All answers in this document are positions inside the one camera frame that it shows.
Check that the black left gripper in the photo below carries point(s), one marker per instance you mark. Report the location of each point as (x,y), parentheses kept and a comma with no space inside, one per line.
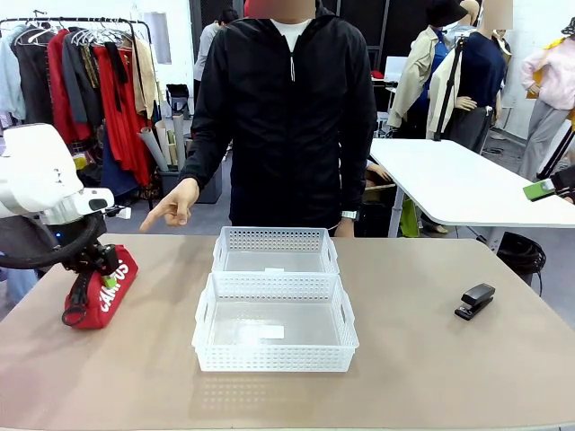
(92,258)

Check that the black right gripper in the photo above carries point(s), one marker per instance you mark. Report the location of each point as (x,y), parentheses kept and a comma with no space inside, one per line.
(566,184)

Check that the red Campus pencil case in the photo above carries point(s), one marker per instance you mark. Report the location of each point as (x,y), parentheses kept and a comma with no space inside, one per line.
(119,278)

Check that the person's left sleeved forearm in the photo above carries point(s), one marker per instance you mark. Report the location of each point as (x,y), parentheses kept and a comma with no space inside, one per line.
(355,179)

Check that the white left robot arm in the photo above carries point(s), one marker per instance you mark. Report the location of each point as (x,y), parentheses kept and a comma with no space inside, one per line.
(31,170)

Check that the person's right sleeved forearm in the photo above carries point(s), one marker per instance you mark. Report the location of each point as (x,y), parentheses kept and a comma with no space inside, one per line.
(202,152)

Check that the person's right hand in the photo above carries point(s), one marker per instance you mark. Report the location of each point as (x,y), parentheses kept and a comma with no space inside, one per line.
(179,202)

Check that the person's left hand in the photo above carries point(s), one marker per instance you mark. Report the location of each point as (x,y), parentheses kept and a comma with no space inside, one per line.
(346,228)

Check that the white side table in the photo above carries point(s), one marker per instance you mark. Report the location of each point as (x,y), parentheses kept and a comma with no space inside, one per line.
(458,179)

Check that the mannequin with pink sweater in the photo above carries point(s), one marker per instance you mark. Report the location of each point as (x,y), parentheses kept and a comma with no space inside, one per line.
(554,76)

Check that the black stapler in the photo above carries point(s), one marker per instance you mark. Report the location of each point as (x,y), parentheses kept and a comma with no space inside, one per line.
(476,298)

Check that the green shopping bag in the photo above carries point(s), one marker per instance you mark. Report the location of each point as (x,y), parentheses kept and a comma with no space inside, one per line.
(409,220)

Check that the mannequin with navy top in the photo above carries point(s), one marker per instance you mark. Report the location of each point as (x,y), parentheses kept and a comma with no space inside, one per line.
(480,67)

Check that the black tripod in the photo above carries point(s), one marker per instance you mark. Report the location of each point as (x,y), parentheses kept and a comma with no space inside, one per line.
(451,85)

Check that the grey paper roll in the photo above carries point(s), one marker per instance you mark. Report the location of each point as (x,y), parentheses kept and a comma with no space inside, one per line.
(153,150)

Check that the grey storage bin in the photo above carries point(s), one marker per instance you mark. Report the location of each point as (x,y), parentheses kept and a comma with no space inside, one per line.
(211,184)

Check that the long red hanging dress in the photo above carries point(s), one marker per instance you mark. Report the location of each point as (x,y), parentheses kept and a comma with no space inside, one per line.
(121,134)

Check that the beige paper roll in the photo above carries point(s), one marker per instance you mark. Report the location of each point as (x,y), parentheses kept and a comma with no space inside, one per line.
(162,141)

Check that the grey cardboard tube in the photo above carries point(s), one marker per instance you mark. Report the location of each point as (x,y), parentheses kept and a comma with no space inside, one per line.
(179,139)

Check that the mannequin with beige coat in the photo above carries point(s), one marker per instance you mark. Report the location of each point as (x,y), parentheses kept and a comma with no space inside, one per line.
(415,76)

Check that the white perforated plastic basket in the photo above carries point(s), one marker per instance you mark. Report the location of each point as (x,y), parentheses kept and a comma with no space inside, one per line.
(274,354)
(274,244)

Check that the wrist watch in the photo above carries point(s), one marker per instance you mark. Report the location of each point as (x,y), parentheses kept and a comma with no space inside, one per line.
(349,214)

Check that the red hanging jacket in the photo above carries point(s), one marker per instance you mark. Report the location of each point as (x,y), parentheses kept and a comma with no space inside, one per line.
(58,90)

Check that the grey hanging jacket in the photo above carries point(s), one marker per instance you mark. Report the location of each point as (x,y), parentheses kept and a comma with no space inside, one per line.
(76,81)

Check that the beige hanging garment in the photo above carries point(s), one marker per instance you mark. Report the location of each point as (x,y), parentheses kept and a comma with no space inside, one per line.
(146,76)

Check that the dark grey hanging garment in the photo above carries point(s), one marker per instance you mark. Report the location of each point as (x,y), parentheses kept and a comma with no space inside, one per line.
(33,81)

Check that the light blue hanging garment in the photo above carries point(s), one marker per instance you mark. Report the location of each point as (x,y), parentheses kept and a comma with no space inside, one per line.
(9,76)

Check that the person's black jacket torso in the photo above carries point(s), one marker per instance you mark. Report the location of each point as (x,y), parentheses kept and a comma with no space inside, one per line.
(287,134)

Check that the background person grey shirt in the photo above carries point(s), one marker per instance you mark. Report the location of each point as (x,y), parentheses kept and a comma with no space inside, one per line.
(204,49)

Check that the black clothes rack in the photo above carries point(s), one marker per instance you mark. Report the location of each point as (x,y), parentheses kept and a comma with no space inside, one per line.
(67,20)

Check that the person's white t-shirt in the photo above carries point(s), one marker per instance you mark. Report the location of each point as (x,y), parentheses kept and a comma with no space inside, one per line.
(292,31)

